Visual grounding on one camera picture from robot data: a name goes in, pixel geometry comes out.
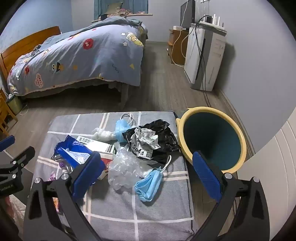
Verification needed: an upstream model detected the wooden window sill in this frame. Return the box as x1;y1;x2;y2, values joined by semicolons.
92;13;153;22

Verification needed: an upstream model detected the wooden tv cabinet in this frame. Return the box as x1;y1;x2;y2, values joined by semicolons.
168;28;190;67

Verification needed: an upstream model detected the teal curtain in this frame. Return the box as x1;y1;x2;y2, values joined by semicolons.
94;0;148;20

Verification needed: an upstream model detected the white cable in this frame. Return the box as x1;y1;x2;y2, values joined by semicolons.
171;29;186;68

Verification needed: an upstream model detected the small green bin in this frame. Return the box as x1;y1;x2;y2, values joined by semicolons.
6;94;23;116

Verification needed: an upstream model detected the clear plastic bag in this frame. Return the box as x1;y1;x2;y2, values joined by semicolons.
107;146;153;190

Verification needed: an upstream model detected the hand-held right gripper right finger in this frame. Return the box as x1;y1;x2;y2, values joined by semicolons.
191;151;271;241

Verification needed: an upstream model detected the white panelled cabinet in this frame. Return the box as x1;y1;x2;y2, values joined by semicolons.
236;118;296;241

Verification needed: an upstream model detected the blue face mask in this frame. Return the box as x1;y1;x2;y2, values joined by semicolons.
114;112;139;146
134;155;173;202

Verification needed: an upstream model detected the white green medicine box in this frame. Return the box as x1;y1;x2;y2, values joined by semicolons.
75;136;117;154

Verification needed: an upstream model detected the white router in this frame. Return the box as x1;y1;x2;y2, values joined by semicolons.
198;13;226;30

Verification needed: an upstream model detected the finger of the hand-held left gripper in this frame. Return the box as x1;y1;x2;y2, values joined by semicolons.
9;146;36;168
0;135;16;152

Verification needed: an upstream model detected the blue wipes packet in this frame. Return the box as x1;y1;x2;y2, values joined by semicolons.
54;136;97;167

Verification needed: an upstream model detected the grey plaid mat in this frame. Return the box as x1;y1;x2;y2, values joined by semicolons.
30;111;197;241

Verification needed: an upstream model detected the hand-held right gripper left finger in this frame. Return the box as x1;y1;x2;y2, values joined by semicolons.
23;151;107;241

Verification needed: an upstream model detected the pale pink cloth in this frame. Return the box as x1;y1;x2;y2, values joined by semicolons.
3;196;27;230

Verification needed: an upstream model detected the wooden headboard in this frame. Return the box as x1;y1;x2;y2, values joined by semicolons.
0;26;62;77

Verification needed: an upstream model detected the white tissue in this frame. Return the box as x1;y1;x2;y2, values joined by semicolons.
92;126;116;142

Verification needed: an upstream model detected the pile of clothes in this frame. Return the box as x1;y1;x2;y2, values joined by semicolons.
107;7;138;18

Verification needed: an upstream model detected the wooden chair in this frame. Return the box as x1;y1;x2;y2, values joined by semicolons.
0;88;19;137

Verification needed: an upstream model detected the black plastic mailing bag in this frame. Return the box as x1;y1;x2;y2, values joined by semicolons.
122;119;182;165

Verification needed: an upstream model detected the teal waste bin yellow rim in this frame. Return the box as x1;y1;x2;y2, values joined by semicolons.
176;107;247;173

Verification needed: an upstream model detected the bed with grey skirt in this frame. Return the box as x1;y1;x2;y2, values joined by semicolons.
22;42;148;109

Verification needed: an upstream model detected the black monitor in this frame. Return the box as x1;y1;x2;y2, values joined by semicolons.
180;0;196;29

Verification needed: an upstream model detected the black cable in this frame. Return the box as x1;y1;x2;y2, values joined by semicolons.
193;22;212;107

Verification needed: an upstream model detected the white air purifier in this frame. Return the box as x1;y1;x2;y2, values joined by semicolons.
184;23;227;92

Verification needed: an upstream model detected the blue printed blanket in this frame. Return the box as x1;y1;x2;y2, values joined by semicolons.
7;16;148;96

